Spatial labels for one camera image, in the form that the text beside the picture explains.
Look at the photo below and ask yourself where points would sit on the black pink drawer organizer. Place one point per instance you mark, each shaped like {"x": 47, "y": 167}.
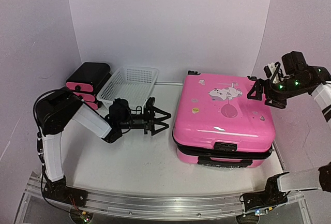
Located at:
{"x": 87, "y": 81}

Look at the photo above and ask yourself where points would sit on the small green circuit board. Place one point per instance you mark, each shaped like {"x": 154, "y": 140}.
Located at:
{"x": 86, "y": 218}

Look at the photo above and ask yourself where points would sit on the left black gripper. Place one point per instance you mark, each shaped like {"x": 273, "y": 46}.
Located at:
{"x": 149, "y": 120}

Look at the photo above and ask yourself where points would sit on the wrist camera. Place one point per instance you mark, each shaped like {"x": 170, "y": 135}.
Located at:
{"x": 274, "y": 72}
{"x": 150, "y": 103}

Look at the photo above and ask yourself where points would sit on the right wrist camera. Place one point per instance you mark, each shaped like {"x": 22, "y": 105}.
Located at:
{"x": 274, "y": 72}

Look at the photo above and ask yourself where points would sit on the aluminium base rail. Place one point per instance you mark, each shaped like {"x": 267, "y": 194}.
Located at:
{"x": 36, "y": 206}

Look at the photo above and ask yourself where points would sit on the white plastic mesh basket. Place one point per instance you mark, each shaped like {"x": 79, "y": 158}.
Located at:
{"x": 132, "y": 83}

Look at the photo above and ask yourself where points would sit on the pink hard-shell suitcase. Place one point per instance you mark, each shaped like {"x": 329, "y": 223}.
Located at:
{"x": 216, "y": 124}

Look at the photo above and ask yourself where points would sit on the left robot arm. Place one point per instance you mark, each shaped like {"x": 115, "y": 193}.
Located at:
{"x": 58, "y": 111}

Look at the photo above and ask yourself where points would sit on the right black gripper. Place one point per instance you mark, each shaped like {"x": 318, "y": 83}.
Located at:
{"x": 270, "y": 96}

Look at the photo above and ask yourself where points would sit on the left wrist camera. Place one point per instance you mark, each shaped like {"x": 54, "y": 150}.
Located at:
{"x": 150, "y": 103}

